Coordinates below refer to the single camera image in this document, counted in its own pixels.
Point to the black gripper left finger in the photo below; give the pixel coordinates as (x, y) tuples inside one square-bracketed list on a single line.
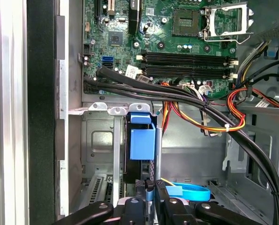
[(134, 211)]

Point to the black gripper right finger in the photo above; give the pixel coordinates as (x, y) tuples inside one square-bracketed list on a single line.
[(174, 213)]

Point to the hard disk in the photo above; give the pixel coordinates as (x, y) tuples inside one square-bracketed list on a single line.
[(141, 143)]

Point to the metal disk bay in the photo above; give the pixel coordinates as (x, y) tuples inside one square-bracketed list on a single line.
[(101, 140)]

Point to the black open PC case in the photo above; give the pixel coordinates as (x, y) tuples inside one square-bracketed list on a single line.
[(40, 117)]

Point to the black RAM slot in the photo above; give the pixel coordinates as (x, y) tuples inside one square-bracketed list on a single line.
[(186, 71), (186, 57)]

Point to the green motherboard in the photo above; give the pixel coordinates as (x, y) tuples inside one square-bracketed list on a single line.
[(167, 44)]

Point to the locking lever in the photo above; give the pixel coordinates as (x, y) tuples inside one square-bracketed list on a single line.
[(223, 41)]

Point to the CPU socket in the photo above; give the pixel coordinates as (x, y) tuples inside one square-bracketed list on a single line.
[(187, 22)]

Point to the metal socket cover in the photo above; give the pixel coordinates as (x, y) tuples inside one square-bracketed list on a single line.
[(247, 17)]

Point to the grey power supply unit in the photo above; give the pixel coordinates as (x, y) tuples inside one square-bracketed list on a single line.
[(270, 11)]

